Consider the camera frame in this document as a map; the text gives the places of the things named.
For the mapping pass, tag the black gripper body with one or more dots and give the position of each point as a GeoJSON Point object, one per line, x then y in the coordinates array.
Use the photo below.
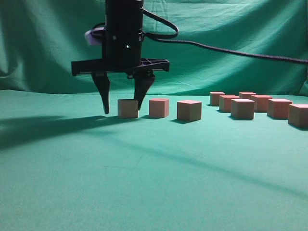
{"type": "Point", "coordinates": [121, 52]}

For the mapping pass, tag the pink cube two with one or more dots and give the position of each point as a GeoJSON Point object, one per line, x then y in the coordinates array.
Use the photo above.
{"type": "Point", "coordinates": [159, 107]}

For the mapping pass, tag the pink cube seven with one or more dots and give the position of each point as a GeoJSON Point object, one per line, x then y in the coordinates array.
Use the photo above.
{"type": "Point", "coordinates": [261, 102]}

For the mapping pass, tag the pink cube six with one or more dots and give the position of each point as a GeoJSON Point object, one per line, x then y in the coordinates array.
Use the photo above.
{"type": "Point", "coordinates": [225, 102]}

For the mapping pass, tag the pink cube four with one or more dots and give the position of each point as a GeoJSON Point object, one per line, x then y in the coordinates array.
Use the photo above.
{"type": "Point", "coordinates": [242, 109]}

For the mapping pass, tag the green cloth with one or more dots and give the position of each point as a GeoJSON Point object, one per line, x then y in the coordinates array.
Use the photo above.
{"type": "Point", "coordinates": [67, 166]}

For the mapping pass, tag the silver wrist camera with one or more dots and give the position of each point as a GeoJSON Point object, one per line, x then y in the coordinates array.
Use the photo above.
{"type": "Point", "coordinates": [95, 37]}

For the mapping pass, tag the pink cube eight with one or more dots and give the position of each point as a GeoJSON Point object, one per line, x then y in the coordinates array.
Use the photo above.
{"type": "Point", "coordinates": [214, 97]}

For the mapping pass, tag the pink cube one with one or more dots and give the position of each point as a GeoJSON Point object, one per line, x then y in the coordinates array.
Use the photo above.
{"type": "Point", "coordinates": [189, 110]}

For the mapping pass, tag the pink cube five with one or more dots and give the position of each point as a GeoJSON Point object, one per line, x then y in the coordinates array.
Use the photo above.
{"type": "Point", "coordinates": [278, 108]}

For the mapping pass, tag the pink cube three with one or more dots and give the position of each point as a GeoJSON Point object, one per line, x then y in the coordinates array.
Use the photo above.
{"type": "Point", "coordinates": [128, 108]}

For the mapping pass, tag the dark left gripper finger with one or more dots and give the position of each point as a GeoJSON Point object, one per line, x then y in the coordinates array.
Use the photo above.
{"type": "Point", "coordinates": [142, 82]}

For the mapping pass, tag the pink cube ten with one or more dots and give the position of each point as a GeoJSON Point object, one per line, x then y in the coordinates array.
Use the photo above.
{"type": "Point", "coordinates": [298, 115]}

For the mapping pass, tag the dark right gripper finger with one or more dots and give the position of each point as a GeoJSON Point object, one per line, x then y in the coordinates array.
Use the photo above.
{"type": "Point", "coordinates": [102, 84]}

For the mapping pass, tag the pink cube nine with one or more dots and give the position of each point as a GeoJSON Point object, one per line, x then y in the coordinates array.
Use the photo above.
{"type": "Point", "coordinates": [246, 95]}

